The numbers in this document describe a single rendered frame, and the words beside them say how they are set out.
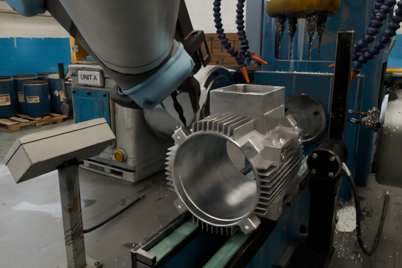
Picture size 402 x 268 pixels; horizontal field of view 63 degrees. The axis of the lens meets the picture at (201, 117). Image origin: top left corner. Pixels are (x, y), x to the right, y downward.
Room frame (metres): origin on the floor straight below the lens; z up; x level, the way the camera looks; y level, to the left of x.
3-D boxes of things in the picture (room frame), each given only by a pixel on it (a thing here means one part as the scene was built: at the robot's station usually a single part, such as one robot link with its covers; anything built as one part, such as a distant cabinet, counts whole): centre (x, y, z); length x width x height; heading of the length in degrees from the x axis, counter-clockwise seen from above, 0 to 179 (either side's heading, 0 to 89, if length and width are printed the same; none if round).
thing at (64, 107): (1.14, 0.44, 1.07); 0.08 x 0.07 x 0.20; 148
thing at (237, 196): (0.57, -0.07, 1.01); 0.20 x 0.19 x 0.19; 149
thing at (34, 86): (5.19, 2.69, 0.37); 1.20 x 0.80 x 0.74; 145
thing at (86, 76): (1.15, 0.27, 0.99); 0.35 x 0.31 x 0.37; 58
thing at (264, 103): (0.60, -0.09, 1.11); 0.12 x 0.11 x 0.07; 149
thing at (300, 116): (0.91, -0.28, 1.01); 0.15 x 0.02 x 0.15; 58
